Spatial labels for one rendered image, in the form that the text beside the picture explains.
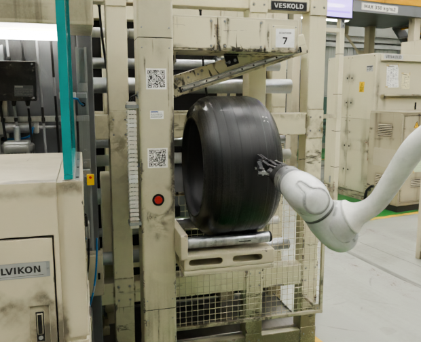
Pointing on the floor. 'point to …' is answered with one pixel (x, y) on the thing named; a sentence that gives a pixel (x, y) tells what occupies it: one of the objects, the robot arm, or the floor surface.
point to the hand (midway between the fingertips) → (262, 161)
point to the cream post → (156, 233)
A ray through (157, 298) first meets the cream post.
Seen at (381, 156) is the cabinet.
